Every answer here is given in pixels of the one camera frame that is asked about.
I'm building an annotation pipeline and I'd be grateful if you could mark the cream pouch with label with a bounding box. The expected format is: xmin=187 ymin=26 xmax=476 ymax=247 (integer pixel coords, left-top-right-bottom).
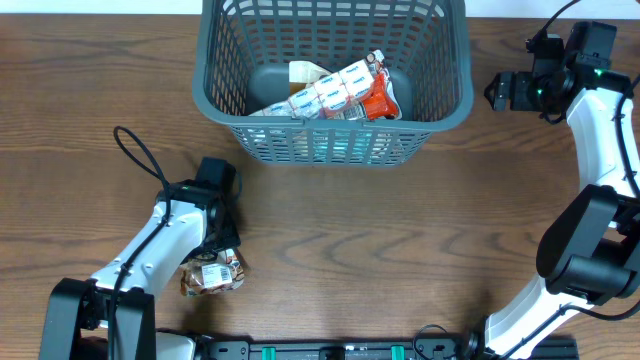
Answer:
xmin=180 ymin=248 xmax=245 ymax=297

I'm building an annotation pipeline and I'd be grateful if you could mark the orange brown cracker package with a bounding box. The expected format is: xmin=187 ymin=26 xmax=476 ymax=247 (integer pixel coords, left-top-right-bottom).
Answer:
xmin=342 ymin=49 xmax=402 ymax=121

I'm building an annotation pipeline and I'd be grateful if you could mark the cream brown snack pouch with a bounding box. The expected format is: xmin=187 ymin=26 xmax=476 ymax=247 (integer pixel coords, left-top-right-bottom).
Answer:
xmin=288 ymin=61 xmax=331 ymax=95

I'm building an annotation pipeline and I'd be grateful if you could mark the white tissue pack bundle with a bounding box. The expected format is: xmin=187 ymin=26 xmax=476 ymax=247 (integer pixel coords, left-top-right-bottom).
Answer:
xmin=251 ymin=60 xmax=374 ymax=119

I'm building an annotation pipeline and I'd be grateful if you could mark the teal small snack packet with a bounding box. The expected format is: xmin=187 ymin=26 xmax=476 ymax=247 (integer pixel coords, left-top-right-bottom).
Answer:
xmin=311 ymin=130 xmax=372 ymax=164

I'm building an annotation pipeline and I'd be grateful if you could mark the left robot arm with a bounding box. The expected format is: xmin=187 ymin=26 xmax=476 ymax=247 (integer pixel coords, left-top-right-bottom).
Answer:
xmin=39 ymin=158 xmax=244 ymax=359

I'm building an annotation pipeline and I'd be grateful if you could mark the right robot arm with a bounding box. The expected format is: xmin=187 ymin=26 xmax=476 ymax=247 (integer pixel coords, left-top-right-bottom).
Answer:
xmin=459 ymin=21 xmax=639 ymax=359

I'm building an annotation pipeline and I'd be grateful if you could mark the grey plastic slotted basket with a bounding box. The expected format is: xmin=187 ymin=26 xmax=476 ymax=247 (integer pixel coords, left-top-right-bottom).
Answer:
xmin=192 ymin=0 xmax=474 ymax=166

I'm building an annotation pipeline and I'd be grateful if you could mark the right black cable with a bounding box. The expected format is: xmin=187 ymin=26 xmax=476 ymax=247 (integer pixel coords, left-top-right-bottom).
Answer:
xmin=524 ymin=0 xmax=640 ymax=201

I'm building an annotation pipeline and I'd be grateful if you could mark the black cable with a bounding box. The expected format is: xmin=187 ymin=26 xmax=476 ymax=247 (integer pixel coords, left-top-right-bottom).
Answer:
xmin=524 ymin=0 xmax=640 ymax=201
xmin=106 ymin=125 xmax=173 ymax=360

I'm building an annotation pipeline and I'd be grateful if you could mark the left black cable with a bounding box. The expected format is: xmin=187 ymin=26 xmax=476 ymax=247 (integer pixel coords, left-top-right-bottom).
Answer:
xmin=106 ymin=125 xmax=173 ymax=360

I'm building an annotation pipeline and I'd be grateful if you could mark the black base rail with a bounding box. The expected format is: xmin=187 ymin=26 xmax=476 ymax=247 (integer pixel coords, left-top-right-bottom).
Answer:
xmin=154 ymin=337 xmax=580 ymax=360

